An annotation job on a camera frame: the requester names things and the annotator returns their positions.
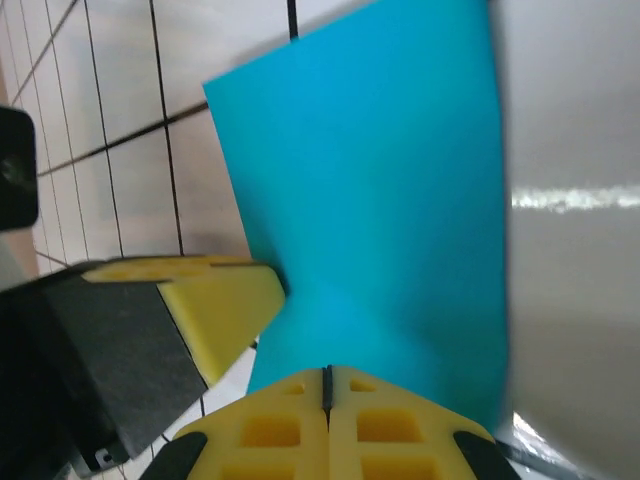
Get blue square paper sheet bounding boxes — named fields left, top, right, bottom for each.
left=201, top=0, right=511, bottom=441

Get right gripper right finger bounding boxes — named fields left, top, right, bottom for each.
left=329, top=365, right=524, bottom=480

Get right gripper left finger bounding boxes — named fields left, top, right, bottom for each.
left=137, top=367, right=329, bottom=480

